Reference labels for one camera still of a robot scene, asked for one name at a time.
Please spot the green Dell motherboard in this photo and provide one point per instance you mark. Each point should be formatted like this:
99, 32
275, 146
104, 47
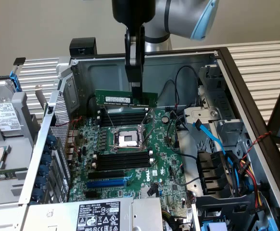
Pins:
161, 163

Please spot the open PC case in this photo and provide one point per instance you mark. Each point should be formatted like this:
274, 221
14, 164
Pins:
159, 72

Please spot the dark plastic drive bracket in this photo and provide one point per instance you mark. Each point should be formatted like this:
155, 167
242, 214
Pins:
226, 209

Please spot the small silver heat sink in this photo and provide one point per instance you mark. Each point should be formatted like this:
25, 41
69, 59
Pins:
143, 192

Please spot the black plastic fan shroud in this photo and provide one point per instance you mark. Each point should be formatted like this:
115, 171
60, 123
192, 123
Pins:
209, 168

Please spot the blue disk caddy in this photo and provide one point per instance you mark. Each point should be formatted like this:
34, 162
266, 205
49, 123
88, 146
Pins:
15, 80

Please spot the black table end cap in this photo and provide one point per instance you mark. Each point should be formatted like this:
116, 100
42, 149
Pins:
19, 61

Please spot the green RAM stick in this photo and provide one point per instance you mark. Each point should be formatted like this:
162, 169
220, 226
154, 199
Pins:
0, 174
113, 97

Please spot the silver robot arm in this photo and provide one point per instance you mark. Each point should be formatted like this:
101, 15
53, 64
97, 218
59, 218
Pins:
164, 16

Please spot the blue expansion slot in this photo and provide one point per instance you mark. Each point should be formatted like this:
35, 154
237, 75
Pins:
106, 184

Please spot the dark framed side panel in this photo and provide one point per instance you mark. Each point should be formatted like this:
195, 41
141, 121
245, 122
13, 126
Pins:
274, 130

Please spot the grey power supply unit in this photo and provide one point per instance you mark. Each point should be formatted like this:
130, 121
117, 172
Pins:
58, 216

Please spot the short black expansion slot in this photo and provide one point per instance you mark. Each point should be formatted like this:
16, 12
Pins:
93, 195

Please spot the thin metal locking lever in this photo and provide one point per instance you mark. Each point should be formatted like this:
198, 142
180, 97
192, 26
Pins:
109, 116

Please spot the round coin battery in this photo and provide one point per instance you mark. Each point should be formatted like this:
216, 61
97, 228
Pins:
165, 119

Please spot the black box behind case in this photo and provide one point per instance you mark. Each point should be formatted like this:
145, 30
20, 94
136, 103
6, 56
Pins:
82, 44

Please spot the silver disk bay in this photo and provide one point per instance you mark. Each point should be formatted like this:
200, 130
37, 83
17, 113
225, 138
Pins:
226, 130

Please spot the long black expansion slot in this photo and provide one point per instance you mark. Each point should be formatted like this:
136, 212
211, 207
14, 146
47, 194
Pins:
106, 175

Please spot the CPU socket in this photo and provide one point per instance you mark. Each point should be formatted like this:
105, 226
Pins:
126, 139

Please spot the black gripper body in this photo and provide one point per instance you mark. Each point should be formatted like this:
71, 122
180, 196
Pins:
132, 12

